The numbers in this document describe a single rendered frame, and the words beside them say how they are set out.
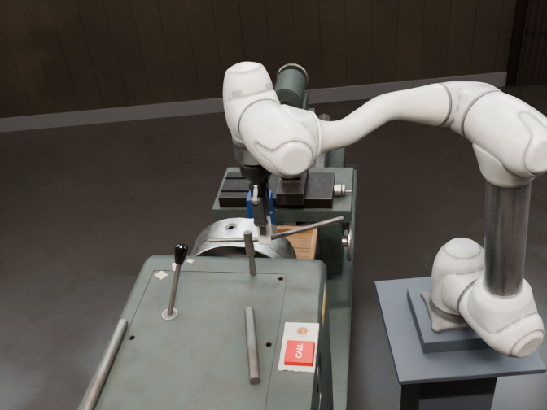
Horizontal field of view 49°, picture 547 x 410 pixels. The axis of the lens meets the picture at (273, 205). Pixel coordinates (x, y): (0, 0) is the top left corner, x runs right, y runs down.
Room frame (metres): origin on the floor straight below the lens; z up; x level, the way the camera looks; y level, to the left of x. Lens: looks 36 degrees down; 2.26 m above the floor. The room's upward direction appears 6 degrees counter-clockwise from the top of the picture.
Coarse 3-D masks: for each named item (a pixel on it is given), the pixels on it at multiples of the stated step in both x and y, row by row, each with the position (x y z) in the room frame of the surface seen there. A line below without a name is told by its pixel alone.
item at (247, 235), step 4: (244, 232) 1.15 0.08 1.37; (248, 232) 1.15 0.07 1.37; (244, 236) 1.14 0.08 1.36; (248, 236) 1.14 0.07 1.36; (244, 240) 1.14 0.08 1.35; (248, 240) 1.13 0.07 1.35; (248, 244) 1.13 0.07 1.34; (252, 244) 1.14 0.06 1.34; (248, 248) 1.13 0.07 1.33; (252, 248) 1.13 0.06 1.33; (248, 252) 1.13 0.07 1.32; (252, 252) 1.13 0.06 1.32; (248, 256) 1.13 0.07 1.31; (252, 256) 1.13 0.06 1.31; (252, 260) 1.13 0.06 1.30; (252, 264) 1.12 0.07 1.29; (252, 268) 1.12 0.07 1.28; (252, 272) 1.12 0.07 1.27
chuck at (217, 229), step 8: (216, 224) 1.39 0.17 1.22; (224, 224) 1.37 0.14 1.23; (232, 224) 1.37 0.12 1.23; (240, 224) 1.36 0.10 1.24; (248, 224) 1.36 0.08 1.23; (208, 232) 1.37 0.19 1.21; (216, 232) 1.35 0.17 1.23; (224, 232) 1.33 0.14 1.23; (232, 232) 1.32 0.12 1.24; (240, 232) 1.32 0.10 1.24; (256, 232) 1.33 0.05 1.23; (200, 240) 1.36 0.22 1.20; (272, 240) 1.31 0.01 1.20; (280, 240) 1.33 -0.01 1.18; (272, 248) 1.28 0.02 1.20; (280, 248) 1.30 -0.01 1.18; (288, 248) 1.33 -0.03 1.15; (288, 256) 1.30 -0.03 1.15
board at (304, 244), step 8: (280, 232) 1.75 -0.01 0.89; (304, 232) 1.73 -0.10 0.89; (312, 232) 1.72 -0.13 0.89; (288, 240) 1.70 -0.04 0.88; (296, 240) 1.69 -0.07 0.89; (304, 240) 1.69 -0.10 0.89; (312, 240) 1.66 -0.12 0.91; (296, 248) 1.65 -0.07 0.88; (304, 248) 1.65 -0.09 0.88; (312, 248) 1.61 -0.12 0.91; (296, 256) 1.60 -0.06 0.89; (304, 256) 1.60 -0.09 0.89; (312, 256) 1.57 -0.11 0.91
